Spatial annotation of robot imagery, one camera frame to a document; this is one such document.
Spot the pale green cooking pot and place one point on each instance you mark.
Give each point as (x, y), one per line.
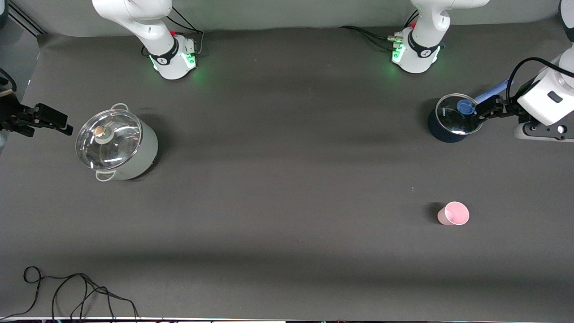
(143, 152)

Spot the glass lid with tan knob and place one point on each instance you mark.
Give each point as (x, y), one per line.
(116, 148)

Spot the glass lid with blue knob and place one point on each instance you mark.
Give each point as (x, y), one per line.
(453, 119)

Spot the dark blue saucepan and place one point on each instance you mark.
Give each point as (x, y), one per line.
(441, 132)

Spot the pink plastic cup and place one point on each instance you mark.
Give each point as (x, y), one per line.
(455, 213)

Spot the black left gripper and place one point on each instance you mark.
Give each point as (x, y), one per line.
(510, 109)

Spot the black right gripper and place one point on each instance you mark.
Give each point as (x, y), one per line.
(10, 117)

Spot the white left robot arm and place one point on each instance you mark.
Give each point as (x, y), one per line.
(421, 45)

